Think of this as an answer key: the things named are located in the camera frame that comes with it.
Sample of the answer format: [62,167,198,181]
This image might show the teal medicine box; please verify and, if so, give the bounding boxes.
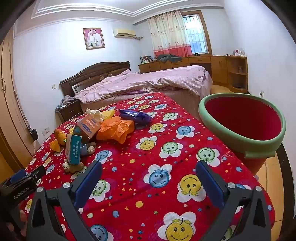
[65,135,83,165]

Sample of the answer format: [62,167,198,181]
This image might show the wall air conditioner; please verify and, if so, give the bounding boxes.
[113,28,136,39]

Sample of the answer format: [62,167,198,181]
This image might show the red flower printed blanket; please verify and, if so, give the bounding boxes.
[23,91,275,241]

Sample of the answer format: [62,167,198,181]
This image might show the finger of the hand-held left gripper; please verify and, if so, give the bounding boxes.
[8,169,27,183]
[24,165,47,183]

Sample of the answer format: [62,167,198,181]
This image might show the long wooden desk cabinet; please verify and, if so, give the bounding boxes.
[138,55,248,93]

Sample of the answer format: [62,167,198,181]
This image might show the yellow foam fruit net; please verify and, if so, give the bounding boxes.
[103,109,115,121]
[54,129,70,146]

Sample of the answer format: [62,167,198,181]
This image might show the brown cardboard box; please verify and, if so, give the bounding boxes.
[73,117,102,143]

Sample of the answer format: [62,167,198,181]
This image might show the orange plastic bag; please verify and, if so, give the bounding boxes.
[96,116,135,144]

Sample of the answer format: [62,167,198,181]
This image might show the dark grey clothes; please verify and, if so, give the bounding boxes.
[157,54,183,63]

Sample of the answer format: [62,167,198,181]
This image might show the barred window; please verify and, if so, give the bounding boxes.
[183,10,213,56]

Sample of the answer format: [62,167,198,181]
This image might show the pink duvet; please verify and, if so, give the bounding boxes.
[74,65,213,103]

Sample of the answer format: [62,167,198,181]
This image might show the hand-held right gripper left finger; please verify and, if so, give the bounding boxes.
[26,160,103,241]

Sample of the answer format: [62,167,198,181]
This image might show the dark wooden nightstand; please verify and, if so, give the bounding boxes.
[55,98,84,123]

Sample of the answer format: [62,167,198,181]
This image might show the floral curtain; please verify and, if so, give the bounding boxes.
[147,10,192,58]

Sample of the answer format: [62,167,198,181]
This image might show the wooden bed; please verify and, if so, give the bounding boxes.
[59,61,213,116]

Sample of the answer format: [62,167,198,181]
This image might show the wooden wardrobe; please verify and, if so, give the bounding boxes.
[0,28,40,167]

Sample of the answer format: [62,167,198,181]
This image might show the framed wedding photo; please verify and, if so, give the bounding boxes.
[83,28,105,51]

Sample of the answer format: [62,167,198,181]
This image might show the red bin with green rim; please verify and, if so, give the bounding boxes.
[198,93,286,176]

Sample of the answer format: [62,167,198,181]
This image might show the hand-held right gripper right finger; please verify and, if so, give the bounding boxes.
[195,159,271,241]

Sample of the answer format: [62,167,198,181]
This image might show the person's left hand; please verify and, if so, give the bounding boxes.
[17,209,28,229]

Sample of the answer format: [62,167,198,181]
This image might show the purple plastic bag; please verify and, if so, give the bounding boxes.
[119,109,152,129]

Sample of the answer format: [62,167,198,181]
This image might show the clothes heap on nightstand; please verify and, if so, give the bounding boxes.
[55,95,75,109]

